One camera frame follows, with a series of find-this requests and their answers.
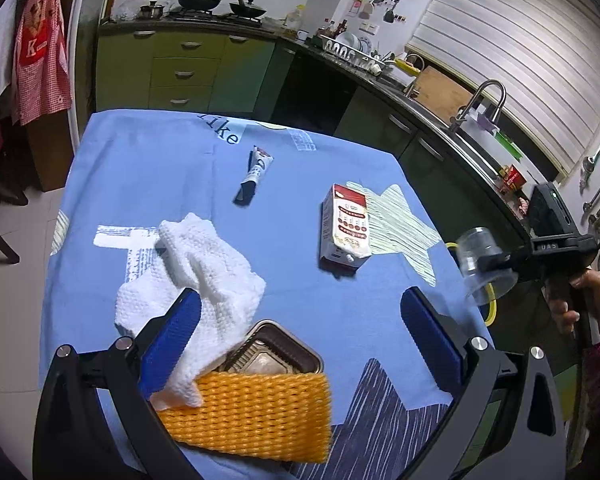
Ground white window blind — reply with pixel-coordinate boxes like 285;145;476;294
410;0;600;176

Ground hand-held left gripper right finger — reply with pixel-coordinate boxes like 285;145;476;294
401;287;566;480

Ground black wok with handle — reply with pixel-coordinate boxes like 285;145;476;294
228;0;268;18

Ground white milk carton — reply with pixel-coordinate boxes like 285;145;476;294
317;183;372;273

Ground white sliding door frame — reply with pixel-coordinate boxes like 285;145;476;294
62;0;121;156

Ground red checked apron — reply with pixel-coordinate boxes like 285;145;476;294
11;0;73;126

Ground gas stove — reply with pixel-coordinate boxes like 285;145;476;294
172;10;263;27

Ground dark wooden chair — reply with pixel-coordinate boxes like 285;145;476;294
0;120;31;263

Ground clear plastic cup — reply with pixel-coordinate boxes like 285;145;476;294
455;227;518;308

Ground person's right hand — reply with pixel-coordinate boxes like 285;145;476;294
550;270;600;349

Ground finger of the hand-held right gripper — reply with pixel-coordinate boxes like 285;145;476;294
475;249;536;286

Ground steel faucet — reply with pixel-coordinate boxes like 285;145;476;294
447;80;507;133

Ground wooden cutting board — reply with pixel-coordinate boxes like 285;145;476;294
404;65;476;126

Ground dark green lower cabinets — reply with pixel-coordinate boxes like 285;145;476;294
270;42;536;241

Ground blue star-print tablecloth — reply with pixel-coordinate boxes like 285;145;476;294
45;109;496;480

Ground cooking oil bottle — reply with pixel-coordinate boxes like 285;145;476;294
284;4;306;31

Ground yellow basket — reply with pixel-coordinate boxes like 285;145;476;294
395;52;426;74

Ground white dish rack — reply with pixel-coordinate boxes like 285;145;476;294
322;30;396;73

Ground yellow-rimmed trash bin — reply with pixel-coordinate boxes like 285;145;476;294
447;241;503;328

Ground steel sink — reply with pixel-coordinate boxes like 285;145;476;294
380;75;498;181

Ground orange foam net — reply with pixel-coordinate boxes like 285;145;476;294
156;370;332;463

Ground foil tray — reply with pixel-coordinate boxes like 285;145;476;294
215;319;325;377

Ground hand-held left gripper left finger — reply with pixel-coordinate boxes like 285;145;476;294
32;287;203;480

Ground white toothpaste tube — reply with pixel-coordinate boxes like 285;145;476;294
231;145;276;207

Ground light green lower cabinet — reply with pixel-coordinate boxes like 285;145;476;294
95;30;291;116

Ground group of sauce bottles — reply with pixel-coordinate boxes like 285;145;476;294
320;19;349;39

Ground green tray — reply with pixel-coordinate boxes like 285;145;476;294
495;130;523;158

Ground white cloth towel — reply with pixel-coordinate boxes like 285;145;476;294
115;212;267;408

